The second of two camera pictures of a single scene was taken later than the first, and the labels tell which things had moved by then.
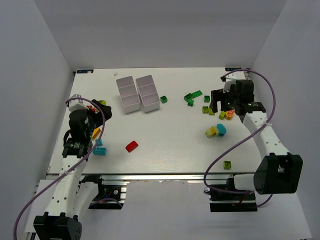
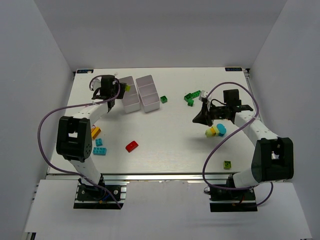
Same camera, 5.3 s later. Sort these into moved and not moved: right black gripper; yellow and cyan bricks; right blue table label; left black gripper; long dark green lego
Moved: left black gripper; right black gripper
Not moved: yellow and cyan bricks; long dark green lego; right blue table label
